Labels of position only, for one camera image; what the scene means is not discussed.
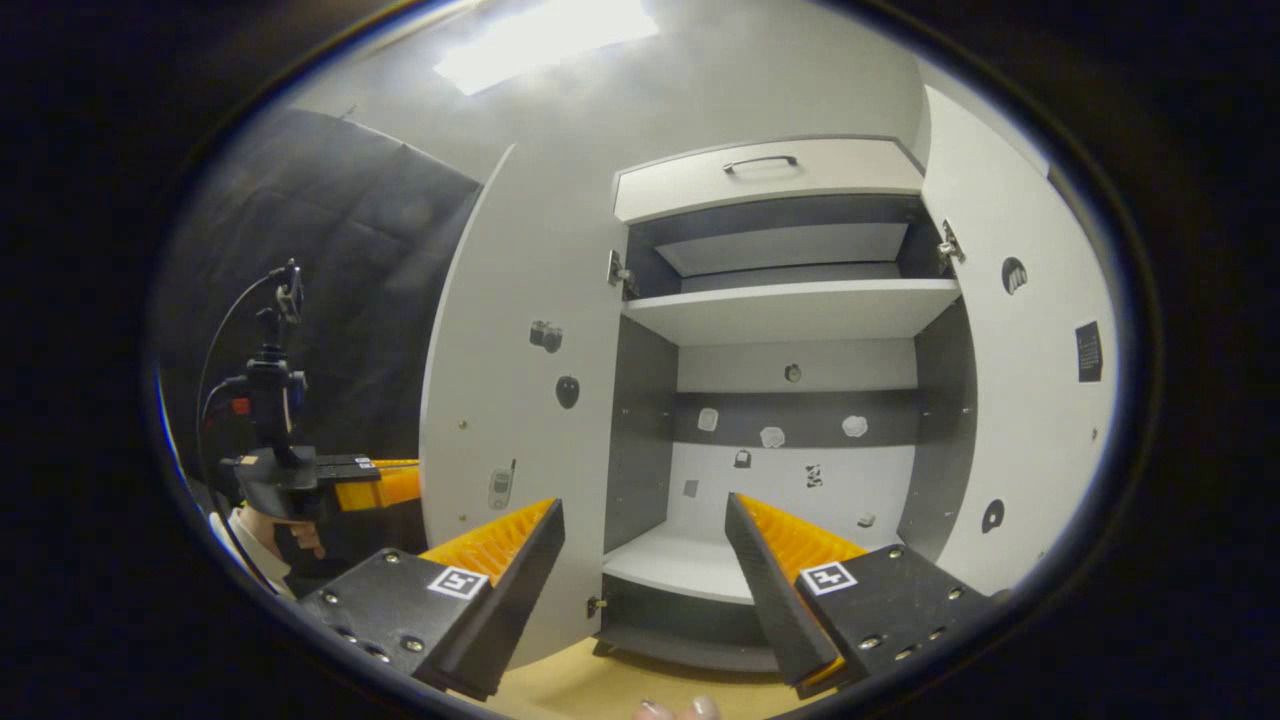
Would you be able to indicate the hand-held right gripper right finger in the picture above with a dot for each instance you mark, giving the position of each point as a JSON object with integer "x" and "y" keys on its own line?
{"x": 770, "y": 600}

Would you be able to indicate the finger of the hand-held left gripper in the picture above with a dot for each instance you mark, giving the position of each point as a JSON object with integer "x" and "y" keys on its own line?
{"x": 350, "y": 474}
{"x": 345, "y": 461}

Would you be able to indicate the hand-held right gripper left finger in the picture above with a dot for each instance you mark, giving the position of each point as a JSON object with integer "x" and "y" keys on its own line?
{"x": 520, "y": 600}

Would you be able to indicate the white double-door shoe cabinet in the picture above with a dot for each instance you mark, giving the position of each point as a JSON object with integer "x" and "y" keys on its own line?
{"x": 640, "y": 430}

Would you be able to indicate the white cabinet door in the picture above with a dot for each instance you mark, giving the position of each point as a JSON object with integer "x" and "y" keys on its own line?
{"x": 520, "y": 300}
{"x": 1040, "y": 430}

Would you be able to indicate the metal door hinge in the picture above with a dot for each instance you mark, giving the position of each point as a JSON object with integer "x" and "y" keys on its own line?
{"x": 618, "y": 270}
{"x": 950, "y": 245}
{"x": 595, "y": 604}

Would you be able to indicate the white cabinet bottom board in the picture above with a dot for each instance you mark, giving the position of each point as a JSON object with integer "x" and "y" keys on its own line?
{"x": 670, "y": 565}

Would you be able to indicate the white cabinet shelf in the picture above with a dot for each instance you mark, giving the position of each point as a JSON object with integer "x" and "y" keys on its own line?
{"x": 790, "y": 312}

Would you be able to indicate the black backdrop cloth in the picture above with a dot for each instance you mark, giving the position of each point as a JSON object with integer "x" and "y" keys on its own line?
{"x": 380, "y": 280}

